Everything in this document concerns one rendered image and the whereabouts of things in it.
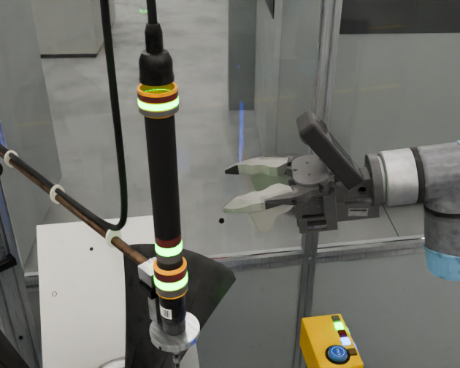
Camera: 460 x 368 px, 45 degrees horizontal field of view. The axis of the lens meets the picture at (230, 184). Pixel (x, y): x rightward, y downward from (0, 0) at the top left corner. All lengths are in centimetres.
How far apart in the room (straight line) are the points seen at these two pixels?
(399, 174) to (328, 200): 9
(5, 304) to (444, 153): 116
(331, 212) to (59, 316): 67
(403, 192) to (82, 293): 72
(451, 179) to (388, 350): 141
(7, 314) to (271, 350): 87
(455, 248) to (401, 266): 106
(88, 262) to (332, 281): 86
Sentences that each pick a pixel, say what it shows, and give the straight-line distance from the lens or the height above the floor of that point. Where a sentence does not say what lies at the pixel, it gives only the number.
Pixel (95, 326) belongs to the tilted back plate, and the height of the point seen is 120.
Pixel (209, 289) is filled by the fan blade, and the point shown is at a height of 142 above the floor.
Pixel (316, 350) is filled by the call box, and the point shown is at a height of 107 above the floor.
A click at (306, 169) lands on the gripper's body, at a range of 75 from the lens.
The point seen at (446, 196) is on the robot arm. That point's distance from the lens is 77.
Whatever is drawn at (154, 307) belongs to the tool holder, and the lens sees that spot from 79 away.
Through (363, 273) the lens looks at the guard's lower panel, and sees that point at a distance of 182.
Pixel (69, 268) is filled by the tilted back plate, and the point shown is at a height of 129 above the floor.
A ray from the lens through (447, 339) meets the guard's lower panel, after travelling 219.
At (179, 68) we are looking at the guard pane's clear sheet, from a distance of 136.
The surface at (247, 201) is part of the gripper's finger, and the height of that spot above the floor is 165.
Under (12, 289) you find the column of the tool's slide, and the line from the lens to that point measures 153.
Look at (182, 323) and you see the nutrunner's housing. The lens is 78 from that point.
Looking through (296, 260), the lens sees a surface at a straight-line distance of 170.
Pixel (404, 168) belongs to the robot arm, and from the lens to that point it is 74.
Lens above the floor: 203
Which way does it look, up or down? 31 degrees down
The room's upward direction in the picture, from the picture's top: straight up
